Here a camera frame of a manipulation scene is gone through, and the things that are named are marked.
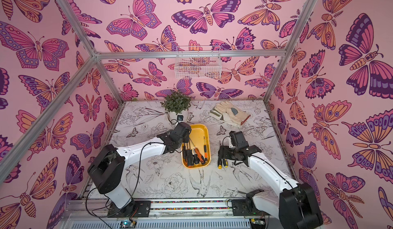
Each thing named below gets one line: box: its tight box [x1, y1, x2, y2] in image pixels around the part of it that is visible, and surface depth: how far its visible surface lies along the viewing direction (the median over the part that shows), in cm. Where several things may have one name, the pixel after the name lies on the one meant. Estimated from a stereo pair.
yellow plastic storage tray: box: [181, 123, 212, 170], surface depth 92 cm
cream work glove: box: [214, 101, 252, 126], surface depth 113 cm
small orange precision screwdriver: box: [203, 135, 208, 162], surface depth 92 cm
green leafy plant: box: [160, 89, 191, 115], surface depth 95 cm
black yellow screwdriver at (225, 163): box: [223, 158, 229, 168], surface depth 89 cm
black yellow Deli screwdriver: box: [217, 156, 223, 170], surface depth 88 cm
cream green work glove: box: [208, 108, 242, 129], surface depth 112 cm
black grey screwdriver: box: [187, 149, 194, 166], surface depth 87 cm
